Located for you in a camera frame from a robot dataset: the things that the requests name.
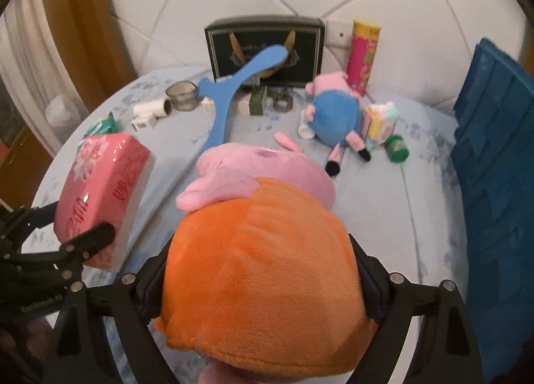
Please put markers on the white cardboard tube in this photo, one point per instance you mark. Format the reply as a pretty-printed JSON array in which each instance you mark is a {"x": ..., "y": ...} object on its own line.
[{"x": 150, "y": 108}]

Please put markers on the white plastic bag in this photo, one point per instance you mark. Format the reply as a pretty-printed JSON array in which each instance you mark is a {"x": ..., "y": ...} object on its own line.
[{"x": 62, "y": 110}]

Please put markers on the pig plush in blue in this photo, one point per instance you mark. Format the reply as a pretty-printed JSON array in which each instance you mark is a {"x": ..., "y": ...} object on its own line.
[{"x": 333, "y": 117}]

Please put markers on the pig plush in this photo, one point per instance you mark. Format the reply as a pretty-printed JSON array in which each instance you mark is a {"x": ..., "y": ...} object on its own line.
[
  {"x": 333, "y": 117},
  {"x": 258, "y": 275}
]

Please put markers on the red yellow chips can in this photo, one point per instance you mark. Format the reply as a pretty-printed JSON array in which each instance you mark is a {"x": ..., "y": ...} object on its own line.
[{"x": 362, "y": 58}]

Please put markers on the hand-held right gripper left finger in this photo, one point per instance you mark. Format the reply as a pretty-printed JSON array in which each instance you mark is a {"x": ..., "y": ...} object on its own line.
[{"x": 146, "y": 292}]

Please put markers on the white pill bottle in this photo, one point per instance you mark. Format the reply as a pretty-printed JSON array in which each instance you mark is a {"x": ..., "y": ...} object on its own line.
[{"x": 306, "y": 130}]

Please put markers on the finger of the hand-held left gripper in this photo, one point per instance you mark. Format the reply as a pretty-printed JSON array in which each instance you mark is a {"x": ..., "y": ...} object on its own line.
[
  {"x": 37, "y": 217},
  {"x": 87, "y": 242}
]

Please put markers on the clear plastic cup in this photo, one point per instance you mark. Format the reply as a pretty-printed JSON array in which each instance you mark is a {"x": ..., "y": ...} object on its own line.
[{"x": 181, "y": 96}]

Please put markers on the green small bottle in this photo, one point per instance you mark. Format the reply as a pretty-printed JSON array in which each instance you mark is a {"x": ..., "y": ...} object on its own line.
[{"x": 396, "y": 149}]

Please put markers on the blue plastic crate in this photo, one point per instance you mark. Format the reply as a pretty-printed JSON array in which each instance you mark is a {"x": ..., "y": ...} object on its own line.
[{"x": 496, "y": 158}]

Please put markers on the white curtain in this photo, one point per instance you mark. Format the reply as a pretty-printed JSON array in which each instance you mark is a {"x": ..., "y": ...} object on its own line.
[{"x": 25, "y": 54}]

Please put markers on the white small box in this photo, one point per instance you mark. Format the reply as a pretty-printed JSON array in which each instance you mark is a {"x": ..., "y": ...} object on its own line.
[{"x": 144, "y": 123}]

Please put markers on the green wipes packet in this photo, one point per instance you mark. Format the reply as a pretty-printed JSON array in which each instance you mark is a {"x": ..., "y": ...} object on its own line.
[{"x": 100, "y": 127}]

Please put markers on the wooden headboard post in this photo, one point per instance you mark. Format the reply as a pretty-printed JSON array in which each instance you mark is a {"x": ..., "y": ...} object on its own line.
[{"x": 96, "y": 12}]

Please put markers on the pastel tissue box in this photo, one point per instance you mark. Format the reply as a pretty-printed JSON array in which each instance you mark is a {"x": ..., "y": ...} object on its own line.
[{"x": 377, "y": 127}]

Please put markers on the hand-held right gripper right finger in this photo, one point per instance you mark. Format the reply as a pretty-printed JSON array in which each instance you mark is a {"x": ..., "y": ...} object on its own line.
[{"x": 373, "y": 292}]

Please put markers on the blue clothes hanger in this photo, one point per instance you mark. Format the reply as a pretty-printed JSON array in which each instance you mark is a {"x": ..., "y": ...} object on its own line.
[{"x": 221, "y": 96}]

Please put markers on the black gift box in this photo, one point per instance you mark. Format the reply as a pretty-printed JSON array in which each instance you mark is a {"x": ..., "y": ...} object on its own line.
[{"x": 304, "y": 50}]

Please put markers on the pink tissue pack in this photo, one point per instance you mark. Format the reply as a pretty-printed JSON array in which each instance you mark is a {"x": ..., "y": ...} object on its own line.
[{"x": 104, "y": 175}]

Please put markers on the white wall socket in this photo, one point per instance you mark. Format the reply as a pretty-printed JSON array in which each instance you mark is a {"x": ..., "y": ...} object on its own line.
[{"x": 336, "y": 33}]

